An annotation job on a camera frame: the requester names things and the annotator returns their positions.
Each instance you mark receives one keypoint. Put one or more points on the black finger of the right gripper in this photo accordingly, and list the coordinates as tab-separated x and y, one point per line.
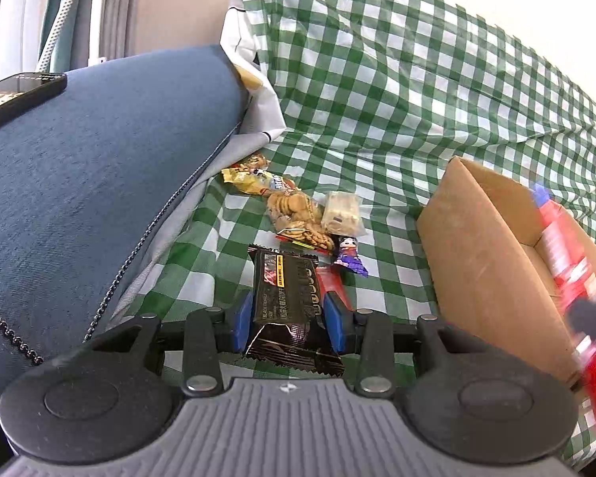
581	315

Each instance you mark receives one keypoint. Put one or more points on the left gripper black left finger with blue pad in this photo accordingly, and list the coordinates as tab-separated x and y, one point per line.
202	337

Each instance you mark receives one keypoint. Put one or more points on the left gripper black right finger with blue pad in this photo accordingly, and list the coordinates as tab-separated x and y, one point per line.
376	338

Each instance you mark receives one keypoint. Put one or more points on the red snack packet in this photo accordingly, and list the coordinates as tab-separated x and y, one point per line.
574	279

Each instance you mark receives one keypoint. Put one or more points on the black chocolate bar wrapper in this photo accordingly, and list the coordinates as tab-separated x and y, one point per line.
288	327

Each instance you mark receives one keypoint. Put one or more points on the purple candy wrapper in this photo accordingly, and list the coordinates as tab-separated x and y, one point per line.
347	256

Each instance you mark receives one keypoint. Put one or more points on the clear wafer block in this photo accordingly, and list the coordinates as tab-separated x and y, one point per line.
342	216

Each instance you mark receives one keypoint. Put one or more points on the clear bag of biscuits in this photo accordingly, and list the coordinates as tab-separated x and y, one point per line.
298	218

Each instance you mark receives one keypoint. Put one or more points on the yellow cow snack packet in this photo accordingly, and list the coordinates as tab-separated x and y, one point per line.
257	181

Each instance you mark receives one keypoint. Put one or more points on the red blue snack bar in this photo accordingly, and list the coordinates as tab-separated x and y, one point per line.
330	280

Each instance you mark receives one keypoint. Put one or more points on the red gold candy wrapper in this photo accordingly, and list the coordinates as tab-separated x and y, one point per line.
251	163

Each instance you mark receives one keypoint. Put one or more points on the brown cardboard box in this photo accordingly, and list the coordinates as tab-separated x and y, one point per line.
482	237

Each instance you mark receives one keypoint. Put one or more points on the green white checkered cloth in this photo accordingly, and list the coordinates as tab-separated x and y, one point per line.
378	95

